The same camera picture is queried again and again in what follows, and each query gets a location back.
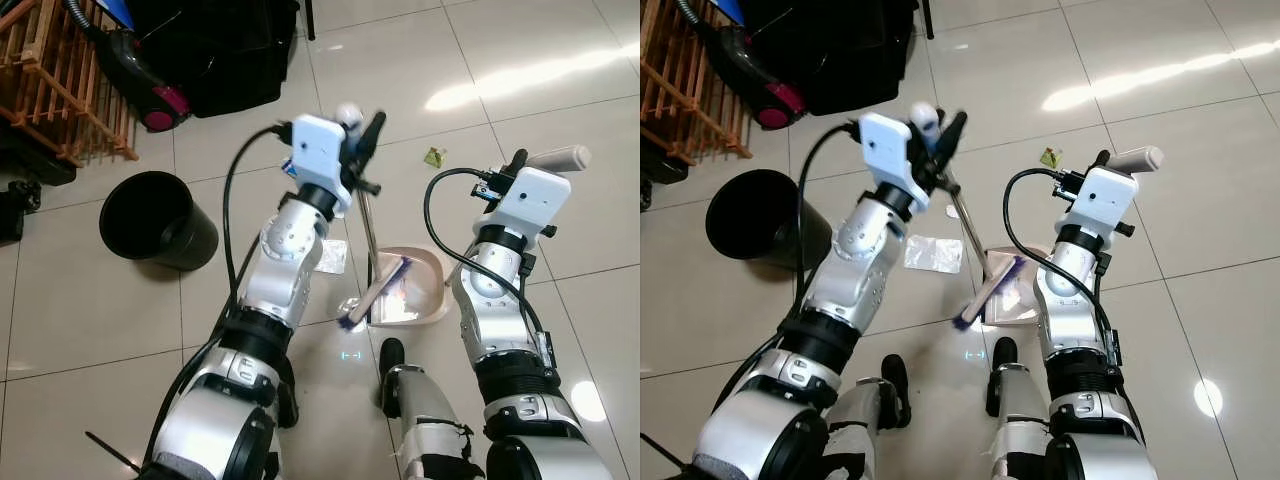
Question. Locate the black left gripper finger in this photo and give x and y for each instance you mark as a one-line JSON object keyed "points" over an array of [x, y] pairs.
{"points": [[376, 130], [957, 132]]}

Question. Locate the beige broom with purple bristles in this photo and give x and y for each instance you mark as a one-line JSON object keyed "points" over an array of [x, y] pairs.
{"points": [[385, 285], [985, 295]]}

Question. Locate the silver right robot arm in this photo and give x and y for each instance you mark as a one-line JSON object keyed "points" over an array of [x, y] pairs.
{"points": [[490, 290], [1065, 300]]}

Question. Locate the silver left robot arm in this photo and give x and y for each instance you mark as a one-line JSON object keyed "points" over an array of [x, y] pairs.
{"points": [[865, 240], [285, 260]]}

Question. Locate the yellow-green paper scrap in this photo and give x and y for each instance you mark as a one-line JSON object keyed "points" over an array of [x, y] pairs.
{"points": [[1050, 157], [434, 156]]}

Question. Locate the thin black furniture leg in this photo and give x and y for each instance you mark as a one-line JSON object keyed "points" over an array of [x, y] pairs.
{"points": [[926, 18], [310, 18]]}

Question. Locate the small black device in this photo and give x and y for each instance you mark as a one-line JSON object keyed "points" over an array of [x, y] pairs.
{"points": [[15, 205], [646, 185]]}

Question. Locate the large black bag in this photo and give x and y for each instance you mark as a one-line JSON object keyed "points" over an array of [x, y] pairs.
{"points": [[840, 50], [220, 55]]}

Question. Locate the black round trash bin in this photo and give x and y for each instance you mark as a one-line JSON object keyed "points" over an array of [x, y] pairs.
{"points": [[165, 235], [775, 235]]}

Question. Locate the wooden slatted rack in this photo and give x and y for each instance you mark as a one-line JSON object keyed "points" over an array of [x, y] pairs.
{"points": [[690, 100], [60, 90]]}

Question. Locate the black vacuum cleaner magenta wheel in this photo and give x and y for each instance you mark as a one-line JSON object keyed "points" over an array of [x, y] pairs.
{"points": [[135, 75], [750, 75]]}

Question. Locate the silver right robot leg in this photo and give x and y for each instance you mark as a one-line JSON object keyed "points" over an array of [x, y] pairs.
{"points": [[420, 400], [1015, 400]]}

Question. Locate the silver robot leg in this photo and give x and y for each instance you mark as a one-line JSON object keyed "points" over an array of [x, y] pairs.
{"points": [[860, 420], [1015, 400], [420, 400]]}

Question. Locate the blue panel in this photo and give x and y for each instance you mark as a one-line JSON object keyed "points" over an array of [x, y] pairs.
{"points": [[120, 12], [730, 10]]}

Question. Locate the silver left robot leg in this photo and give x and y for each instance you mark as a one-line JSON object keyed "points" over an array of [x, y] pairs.
{"points": [[860, 420]]}

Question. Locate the thin black rod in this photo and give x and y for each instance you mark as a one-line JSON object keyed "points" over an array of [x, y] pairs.
{"points": [[662, 450], [110, 452]]}

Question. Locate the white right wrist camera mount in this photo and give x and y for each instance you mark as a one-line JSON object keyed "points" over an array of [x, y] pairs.
{"points": [[535, 200], [1110, 200]]}

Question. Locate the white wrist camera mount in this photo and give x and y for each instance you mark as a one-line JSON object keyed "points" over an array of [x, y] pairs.
{"points": [[535, 200], [318, 150], [1110, 200], [885, 150]]}

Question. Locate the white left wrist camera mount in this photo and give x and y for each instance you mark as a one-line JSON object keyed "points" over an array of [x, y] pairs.
{"points": [[885, 150], [318, 150]]}

